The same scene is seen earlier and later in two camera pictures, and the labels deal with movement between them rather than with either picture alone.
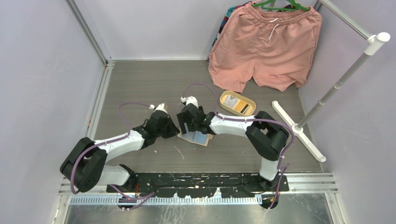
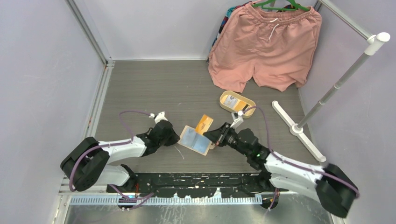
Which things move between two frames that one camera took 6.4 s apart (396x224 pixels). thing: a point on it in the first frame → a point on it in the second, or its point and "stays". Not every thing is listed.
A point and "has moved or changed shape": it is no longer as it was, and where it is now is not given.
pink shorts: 279,46 stays
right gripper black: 182,121 → 218,136
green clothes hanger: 298,8 stays
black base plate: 143,185 stays
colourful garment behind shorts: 228,15 stays
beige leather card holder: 195,137 has moved or changed shape
